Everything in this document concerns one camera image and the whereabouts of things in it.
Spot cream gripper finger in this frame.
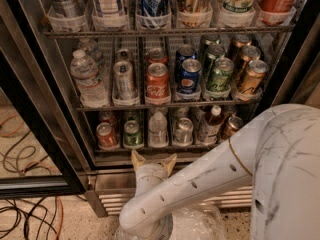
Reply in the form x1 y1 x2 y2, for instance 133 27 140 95
131 150 146 170
161 153 177 176

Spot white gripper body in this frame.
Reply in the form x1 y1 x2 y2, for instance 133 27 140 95
135 163 170 196

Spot clear water bottle bottom shelf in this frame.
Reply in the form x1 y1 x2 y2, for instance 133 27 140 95
148 111 167 148

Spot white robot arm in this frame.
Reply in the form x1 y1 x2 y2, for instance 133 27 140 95
119 104 320 240

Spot front green can bottom shelf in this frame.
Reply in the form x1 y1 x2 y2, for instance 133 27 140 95
124 120 142 146

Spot silver can bottom shelf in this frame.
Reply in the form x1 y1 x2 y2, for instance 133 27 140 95
174 117 193 144

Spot front orange can bottom shelf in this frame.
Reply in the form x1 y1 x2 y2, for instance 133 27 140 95
96 122 118 148

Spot amber drink bottle bottom shelf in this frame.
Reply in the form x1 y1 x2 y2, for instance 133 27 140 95
198 105 223 145

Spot rear orange can bottom shelf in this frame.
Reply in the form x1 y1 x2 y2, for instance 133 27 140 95
98 111 117 127

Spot front silver can middle shelf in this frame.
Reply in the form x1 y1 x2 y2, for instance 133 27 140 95
113 61 137 100

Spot gold can bottom shelf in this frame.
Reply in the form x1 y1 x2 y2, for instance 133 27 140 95
220 116 243 141

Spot stainless steel fridge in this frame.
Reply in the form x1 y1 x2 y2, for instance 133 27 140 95
0 0 320 218

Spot black sliding fridge door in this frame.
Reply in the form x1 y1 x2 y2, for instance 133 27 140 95
0 0 89 198

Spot front green can middle shelf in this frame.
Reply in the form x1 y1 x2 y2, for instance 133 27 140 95
206 57 234 92

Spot front water bottle middle shelf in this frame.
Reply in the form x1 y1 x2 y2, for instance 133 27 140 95
70 50 108 108

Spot rear silver can middle shelf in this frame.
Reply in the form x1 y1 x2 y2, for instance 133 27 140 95
115 48 133 63

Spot front gold can middle shelf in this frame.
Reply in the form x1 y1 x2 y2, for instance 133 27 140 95
236 60 269 95

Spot rear water bottle middle shelf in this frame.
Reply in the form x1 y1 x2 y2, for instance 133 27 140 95
77 38 104 68

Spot rear green can middle shelf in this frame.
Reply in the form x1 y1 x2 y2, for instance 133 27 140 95
199 34 220 55

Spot rear gold can middle shelf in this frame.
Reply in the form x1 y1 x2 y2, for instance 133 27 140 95
227 34 252 60

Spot clear plastic bag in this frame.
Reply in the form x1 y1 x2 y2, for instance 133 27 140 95
113 205 227 240

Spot front blue pepsi can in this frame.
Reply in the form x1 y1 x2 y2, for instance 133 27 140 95
178 58 201 94

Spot blue pepsi can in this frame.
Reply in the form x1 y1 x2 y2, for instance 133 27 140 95
175 44 197 70
178 58 201 94

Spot front red cola can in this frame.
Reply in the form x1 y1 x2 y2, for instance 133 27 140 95
146 63 169 99

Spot red cola can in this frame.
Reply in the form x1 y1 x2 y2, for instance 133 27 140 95
146 63 169 99
147 47 168 64

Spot rear red cola can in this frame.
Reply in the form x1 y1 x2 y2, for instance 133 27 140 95
147 47 168 64

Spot rear blue pepsi can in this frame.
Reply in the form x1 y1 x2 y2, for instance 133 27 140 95
175 44 197 70

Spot black cables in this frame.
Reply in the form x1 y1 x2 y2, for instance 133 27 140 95
0 130 59 240

